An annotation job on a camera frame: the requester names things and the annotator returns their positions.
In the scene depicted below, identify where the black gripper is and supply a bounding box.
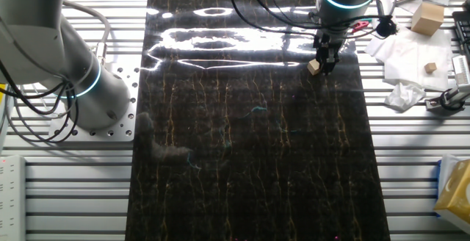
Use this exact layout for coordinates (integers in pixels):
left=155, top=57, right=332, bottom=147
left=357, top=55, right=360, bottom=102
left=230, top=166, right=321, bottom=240
left=312, top=29, right=345, bottom=76

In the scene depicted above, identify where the small wooden block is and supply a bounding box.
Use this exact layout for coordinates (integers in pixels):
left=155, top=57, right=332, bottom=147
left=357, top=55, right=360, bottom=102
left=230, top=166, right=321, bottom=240
left=307, top=58, right=322, bottom=76

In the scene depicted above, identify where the red plastic clip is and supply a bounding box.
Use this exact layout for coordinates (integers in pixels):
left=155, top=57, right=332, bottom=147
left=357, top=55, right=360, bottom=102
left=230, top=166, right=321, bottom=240
left=351, top=20, right=369, bottom=34

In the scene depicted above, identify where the crumpled white tissue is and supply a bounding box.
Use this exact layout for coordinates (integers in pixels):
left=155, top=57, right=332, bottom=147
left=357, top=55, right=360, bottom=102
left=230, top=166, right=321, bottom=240
left=384, top=82, right=427, bottom=112

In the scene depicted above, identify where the large wooden cube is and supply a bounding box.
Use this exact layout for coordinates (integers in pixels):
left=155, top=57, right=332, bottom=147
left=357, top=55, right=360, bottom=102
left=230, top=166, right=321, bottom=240
left=410, top=1, right=446, bottom=37

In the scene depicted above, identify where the black marble pattern mat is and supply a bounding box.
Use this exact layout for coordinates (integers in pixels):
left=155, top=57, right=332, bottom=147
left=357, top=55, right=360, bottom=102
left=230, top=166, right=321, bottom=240
left=124, top=0, right=391, bottom=241

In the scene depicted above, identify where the black keyboard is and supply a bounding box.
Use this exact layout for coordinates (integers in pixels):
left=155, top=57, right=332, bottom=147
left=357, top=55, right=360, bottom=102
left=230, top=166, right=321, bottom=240
left=452, top=10, right=470, bottom=64

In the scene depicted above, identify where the yellow tissue box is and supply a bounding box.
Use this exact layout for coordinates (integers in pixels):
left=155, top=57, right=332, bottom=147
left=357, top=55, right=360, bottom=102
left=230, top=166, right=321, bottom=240
left=433, top=159, right=470, bottom=224

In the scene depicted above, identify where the white power strip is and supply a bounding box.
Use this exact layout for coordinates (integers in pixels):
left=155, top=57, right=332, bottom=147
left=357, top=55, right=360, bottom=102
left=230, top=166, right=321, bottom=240
left=0, top=155, right=26, bottom=241

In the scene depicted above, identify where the black coiled camera cable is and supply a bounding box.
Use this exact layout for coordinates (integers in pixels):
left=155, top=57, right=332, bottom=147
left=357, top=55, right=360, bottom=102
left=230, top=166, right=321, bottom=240
left=244, top=0, right=400, bottom=39

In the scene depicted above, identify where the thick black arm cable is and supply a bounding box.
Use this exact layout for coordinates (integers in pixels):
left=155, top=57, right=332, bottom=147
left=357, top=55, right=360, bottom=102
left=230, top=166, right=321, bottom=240
left=228, top=0, right=319, bottom=37

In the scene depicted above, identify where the grey camera stand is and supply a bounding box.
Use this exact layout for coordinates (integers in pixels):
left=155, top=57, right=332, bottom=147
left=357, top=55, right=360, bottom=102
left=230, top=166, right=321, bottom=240
left=424, top=84, right=470, bottom=114

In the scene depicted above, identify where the black looped cable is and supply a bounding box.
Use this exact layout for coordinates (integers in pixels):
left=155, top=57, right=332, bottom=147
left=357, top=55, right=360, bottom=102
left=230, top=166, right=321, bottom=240
left=439, top=89, right=464, bottom=112

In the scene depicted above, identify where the ribbed silver camera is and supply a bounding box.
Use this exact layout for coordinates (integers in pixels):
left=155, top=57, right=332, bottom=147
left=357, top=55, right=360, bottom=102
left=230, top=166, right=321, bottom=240
left=451, top=54, right=470, bottom=86

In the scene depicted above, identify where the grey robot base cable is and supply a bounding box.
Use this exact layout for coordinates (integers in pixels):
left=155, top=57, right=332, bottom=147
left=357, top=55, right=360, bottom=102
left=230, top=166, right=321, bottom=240
left=60, top=0, right=112, bottom=65

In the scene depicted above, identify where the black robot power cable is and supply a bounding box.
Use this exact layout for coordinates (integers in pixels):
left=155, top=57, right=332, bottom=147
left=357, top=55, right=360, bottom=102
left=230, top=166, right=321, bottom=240
left=0, top=59, right=79, bottom=145

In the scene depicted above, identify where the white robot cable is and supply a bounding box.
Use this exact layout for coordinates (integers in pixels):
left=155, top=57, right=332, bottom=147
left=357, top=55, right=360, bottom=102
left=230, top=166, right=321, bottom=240
left=3, top=84, right=71, bottom=121

